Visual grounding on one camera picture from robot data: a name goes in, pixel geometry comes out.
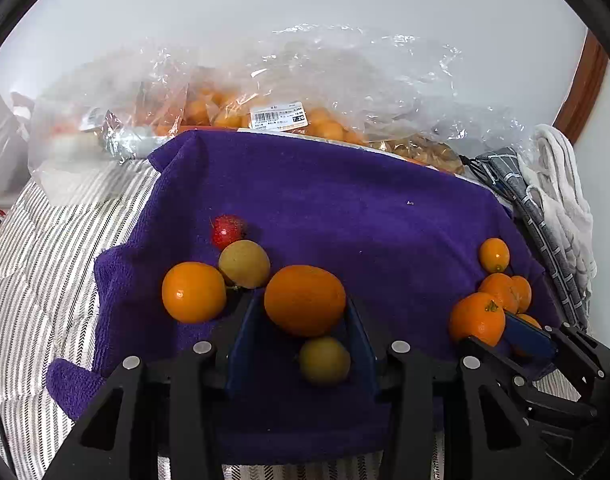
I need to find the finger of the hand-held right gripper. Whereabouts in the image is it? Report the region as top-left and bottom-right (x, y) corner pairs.
(504, 310), (608, 378)
(459, 337), (598, 423)

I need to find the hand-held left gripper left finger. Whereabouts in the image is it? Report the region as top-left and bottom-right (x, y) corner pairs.
(42, 290), (258, 480)

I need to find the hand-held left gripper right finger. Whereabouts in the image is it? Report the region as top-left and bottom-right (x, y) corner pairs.
(346, 296), (553, 480)

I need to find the small orange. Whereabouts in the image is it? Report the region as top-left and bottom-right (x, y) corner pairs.
(510, 275), (533, 313)
(479, 273), (520, 313)
(514, 313), (542, 358)

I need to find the mandarin with green stem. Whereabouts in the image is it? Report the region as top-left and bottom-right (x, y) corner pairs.
(448, 292), (506, 347)

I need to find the large orange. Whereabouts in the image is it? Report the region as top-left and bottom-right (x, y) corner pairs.
(263, 265), (347, 337)

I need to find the round orange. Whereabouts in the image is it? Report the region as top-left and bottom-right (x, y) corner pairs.
(161, 261), (227, 324)

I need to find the bag of brown fruits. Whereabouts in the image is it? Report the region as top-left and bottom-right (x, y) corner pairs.
(375, 132), (466, 176)

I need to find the yellow-green round fruit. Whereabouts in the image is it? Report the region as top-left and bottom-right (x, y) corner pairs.
(298, 336), (352, 386)

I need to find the yellow-brown round fruit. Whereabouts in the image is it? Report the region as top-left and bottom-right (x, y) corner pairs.
(218, 240), (271, 289)

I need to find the oval kumquat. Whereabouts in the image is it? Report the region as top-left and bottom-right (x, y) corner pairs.
(479, 238), (510, 274)

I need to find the red fruit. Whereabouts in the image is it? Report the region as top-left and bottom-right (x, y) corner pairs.
(211, 214), (247, 251)

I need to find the grey checked cloth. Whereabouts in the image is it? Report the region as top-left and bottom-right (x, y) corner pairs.
(468, 146), (591, 331)

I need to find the white towel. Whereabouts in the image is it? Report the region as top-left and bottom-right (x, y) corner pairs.
(518, 124), (598, 281)

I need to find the purple towel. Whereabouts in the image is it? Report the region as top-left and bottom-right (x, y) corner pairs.
(47, 130), (561, 466)

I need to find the striped blanket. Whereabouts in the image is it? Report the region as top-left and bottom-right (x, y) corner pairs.
(0, 162), (586, 480)

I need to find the pile of small oranges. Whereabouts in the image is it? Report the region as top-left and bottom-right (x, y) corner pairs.
(155, 85), (366, 146)

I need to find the white price label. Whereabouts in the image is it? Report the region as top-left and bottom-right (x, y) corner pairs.
(249, 106), (308, 131)

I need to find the large clear plastic bag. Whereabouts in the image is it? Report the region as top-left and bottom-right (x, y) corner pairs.
(185, 22), (528, 161)

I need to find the crumpled clear plastic bag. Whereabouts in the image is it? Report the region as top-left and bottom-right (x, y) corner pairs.
(27, 45), (201, 201)

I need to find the grey plastic packaging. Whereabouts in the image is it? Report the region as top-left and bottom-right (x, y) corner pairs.
(0, 86), (36, 211)

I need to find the brown wooden door frame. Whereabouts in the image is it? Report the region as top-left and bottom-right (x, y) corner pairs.
(554, 30), (608, 146)

